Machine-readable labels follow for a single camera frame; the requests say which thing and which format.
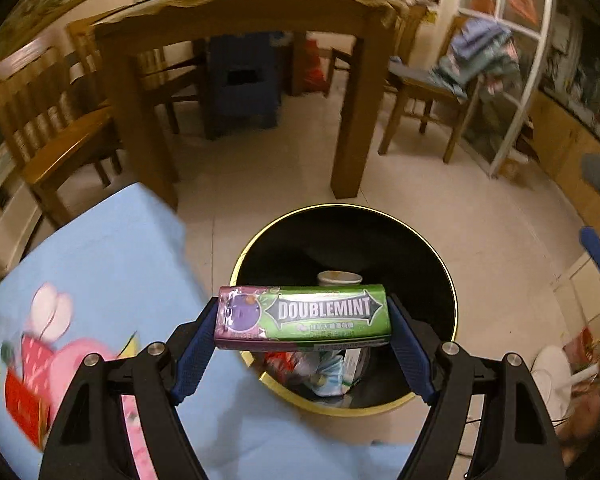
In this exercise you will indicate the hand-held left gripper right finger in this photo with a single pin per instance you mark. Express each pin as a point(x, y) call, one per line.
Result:
point(410, 350)

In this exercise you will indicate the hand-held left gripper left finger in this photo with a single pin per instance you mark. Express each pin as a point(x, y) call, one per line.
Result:
point(195, 355)

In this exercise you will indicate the white medicine box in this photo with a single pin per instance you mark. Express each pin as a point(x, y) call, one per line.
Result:
point(356, 362)

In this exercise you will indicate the red snack wrapper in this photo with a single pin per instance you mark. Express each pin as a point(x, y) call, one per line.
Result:
point(280, 362)

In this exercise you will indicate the blue face mask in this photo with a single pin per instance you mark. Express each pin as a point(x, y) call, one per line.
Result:
point(325, 377)

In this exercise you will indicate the white paper cup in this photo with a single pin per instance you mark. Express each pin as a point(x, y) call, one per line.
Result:
point(337, 278)

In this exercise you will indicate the green purple gum box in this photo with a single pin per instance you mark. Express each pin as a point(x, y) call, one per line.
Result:
point(305, 315)

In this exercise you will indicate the black gold-rimmed trash bin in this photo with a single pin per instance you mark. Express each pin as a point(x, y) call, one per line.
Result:
point(380, 240)

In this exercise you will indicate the wooden cabinet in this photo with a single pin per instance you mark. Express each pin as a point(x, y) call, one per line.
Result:
point(565, 160)

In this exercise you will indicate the white rounded object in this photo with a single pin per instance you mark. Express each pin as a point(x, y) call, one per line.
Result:
point(555, 375)

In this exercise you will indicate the blue cartoon printed tablecloth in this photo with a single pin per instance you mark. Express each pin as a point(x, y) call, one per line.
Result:
point(105, 260)

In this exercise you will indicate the white framed glass door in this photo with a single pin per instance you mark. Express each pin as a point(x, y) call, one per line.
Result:
point(535, 60)

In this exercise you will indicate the pile of clothes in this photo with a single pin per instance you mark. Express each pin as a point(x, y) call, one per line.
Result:
point(480, 55)

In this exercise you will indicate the grey red patterned packet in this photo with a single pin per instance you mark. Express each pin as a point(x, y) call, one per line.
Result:
point(25, 405)

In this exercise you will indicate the wooden dining chair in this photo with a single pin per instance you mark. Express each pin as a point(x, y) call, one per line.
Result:
point(415, 20)
point(420, 95)
point(60, 150)
point(180, 80)

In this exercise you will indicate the grey seat cushion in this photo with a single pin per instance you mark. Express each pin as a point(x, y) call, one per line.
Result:
point(410, 72)

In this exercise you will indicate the wooden dining table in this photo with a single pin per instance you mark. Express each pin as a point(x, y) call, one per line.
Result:
point(350, 110)

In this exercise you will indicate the blue plastic stool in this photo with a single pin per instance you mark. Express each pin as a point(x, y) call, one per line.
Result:
point(245, 105)

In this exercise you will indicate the small orange plastic bag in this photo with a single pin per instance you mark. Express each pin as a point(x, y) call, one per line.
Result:
point(312, 70)

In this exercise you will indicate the framed floral painting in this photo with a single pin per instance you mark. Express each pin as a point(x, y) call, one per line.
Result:
point(45, 0)

